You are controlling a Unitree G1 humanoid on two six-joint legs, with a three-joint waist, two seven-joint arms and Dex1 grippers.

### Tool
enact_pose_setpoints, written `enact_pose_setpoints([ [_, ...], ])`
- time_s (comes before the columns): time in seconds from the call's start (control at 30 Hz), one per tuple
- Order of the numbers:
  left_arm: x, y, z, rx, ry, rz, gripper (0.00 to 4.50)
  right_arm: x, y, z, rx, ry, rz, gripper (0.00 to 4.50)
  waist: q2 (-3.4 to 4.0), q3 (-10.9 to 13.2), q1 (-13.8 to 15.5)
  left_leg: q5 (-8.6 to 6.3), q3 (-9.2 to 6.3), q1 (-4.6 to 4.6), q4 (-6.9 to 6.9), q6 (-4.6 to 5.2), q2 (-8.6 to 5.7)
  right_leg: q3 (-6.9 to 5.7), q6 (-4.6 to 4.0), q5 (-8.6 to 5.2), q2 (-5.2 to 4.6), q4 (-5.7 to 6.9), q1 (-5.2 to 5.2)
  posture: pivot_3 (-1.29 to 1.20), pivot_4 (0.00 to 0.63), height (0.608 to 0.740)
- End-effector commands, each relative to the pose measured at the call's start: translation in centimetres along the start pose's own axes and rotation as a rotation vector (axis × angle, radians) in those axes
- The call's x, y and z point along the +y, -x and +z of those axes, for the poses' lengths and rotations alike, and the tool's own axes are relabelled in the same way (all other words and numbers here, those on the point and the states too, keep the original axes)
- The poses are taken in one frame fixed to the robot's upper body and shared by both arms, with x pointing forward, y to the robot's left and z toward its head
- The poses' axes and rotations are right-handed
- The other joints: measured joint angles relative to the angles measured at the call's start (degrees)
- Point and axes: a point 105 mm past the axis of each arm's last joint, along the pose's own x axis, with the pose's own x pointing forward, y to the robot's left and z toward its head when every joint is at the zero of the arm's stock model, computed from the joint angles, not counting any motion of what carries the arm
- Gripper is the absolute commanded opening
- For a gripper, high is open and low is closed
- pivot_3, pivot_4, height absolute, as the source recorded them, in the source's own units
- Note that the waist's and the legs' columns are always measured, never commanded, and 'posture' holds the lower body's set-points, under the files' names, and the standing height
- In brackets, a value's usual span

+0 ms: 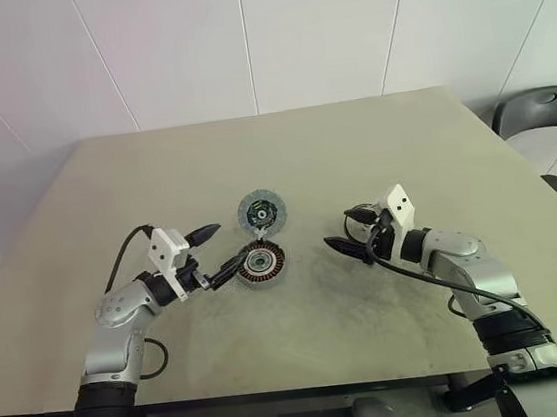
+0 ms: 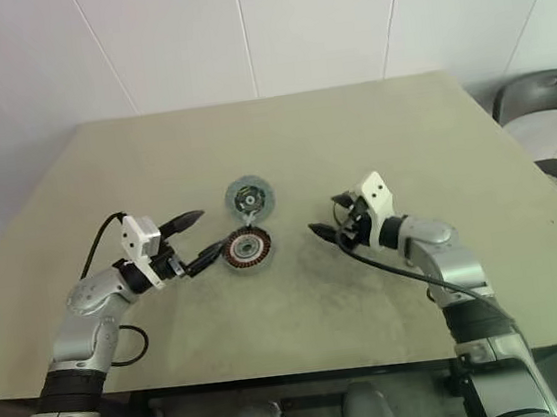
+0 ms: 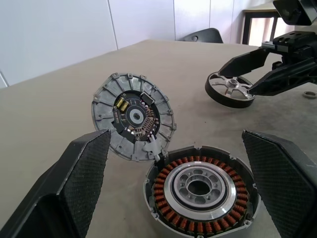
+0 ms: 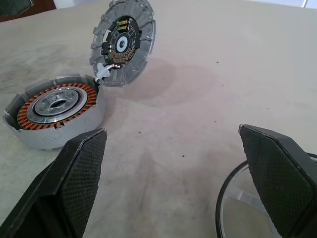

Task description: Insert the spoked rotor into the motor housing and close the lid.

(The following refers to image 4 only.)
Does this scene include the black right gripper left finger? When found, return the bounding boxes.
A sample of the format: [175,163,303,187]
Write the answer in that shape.
[0,128,108,238]

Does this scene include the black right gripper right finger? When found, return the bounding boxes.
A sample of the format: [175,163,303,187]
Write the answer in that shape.
[237,124,317,238]

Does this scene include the silver motor base copper windings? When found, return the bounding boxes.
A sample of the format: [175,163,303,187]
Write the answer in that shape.
[2,72,107,150]

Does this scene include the silver motor cover circuit board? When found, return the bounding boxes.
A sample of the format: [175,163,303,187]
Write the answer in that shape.
[88,0,157,88]

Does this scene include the round clear disc black rim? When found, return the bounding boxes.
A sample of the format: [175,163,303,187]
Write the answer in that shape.
[214,153,317,238]

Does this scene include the dark textured object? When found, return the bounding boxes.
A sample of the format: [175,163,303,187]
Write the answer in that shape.
[0,0,35,17]

